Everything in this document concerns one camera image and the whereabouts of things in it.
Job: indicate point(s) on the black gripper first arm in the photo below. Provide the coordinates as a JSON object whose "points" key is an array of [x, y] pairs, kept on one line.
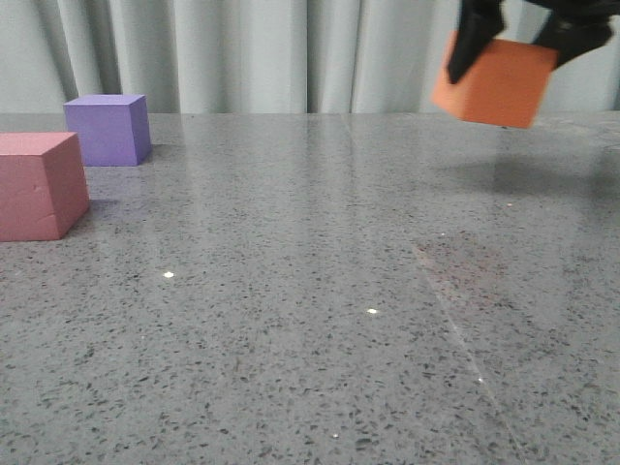
{"points": [[583, 26]]}

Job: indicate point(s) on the orange foam cube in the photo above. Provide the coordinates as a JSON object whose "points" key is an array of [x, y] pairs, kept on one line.
{"points": [[504, 87]]}

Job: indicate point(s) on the grey-green pleated curtain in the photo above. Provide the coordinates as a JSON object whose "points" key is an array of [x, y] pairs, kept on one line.
{"points": [[225, 56]]}

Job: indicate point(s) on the purple foam cube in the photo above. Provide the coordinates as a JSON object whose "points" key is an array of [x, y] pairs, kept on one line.
{"points": [[113, 129]]}

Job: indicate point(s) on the pink foam cube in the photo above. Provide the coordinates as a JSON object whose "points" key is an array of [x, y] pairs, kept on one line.
{"points": [[43, 185]]}

